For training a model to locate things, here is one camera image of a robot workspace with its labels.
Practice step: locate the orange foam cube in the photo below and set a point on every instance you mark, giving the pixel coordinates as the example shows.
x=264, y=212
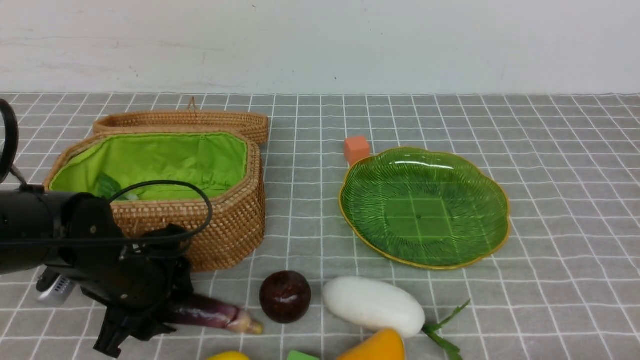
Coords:
x=355, y=149

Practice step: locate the woven rattan basket green lining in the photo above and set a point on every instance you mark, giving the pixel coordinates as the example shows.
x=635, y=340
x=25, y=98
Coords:
x=224, y=165

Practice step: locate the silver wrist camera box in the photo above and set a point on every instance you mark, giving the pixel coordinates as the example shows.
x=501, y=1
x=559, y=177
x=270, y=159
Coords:
x=53, y=289

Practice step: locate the woven rattan basket lid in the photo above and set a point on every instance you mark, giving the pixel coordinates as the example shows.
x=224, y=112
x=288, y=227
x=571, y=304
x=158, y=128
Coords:
x=251, y=125

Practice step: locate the white toy radish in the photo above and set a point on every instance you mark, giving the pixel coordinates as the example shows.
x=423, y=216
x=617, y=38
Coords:
x=379, y=306

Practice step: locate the purple toy eggplant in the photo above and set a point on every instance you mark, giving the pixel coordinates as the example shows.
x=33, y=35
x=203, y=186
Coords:
x=191, y=309

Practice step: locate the green leaf-shaped glass plate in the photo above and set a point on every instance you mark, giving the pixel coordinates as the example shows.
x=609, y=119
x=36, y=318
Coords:
x=429, y=210

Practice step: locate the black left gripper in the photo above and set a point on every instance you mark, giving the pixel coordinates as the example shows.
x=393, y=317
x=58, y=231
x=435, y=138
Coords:
x=133, y=278

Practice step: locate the dark red round fruit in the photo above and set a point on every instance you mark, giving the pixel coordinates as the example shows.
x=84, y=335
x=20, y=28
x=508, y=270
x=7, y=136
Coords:
x=285, y=296

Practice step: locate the green foam block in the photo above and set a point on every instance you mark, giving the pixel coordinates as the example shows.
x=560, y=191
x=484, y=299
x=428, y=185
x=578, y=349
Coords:
x=298, y=355

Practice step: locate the orange yellow toy mango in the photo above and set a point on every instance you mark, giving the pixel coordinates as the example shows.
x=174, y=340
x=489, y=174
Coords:
x=386, y=344

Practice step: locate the yellow toy lemon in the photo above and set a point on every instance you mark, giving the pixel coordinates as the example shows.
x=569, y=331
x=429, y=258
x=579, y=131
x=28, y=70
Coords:
x=229, y=355

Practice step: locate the grey checked tablecloth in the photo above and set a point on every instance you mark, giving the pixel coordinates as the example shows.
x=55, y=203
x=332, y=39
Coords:
x=564, y=287

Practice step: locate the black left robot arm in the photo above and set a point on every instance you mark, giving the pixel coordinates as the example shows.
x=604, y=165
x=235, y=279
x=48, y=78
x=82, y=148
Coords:
x=74, y=235

